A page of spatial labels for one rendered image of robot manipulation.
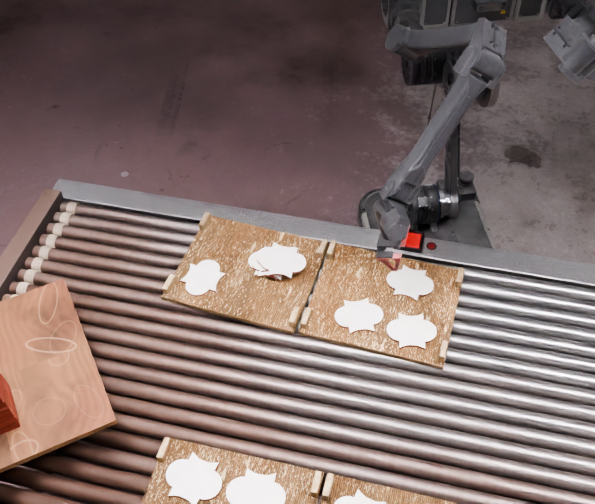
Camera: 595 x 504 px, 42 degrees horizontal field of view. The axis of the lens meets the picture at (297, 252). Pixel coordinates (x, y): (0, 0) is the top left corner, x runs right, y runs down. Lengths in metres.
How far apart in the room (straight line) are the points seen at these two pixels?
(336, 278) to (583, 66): 0.88
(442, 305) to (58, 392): 1.07
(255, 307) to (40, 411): 0.65
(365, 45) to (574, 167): 1.50
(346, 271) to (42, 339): 0.88
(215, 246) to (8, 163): 2.15
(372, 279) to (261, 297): 0.33
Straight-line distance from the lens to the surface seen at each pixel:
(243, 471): 1.97
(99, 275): 2.41
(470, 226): 3.43
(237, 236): 2.41
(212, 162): 4.06
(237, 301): 2.24
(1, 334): 2.21
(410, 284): 2.27
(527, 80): 4.69
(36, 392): 2.07
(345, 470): 1.98
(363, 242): 2.40
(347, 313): 2.19
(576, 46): 2.08
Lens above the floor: 2.71
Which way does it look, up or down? 49 degrees down
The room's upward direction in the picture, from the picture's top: 2 degrees counter-clockwise
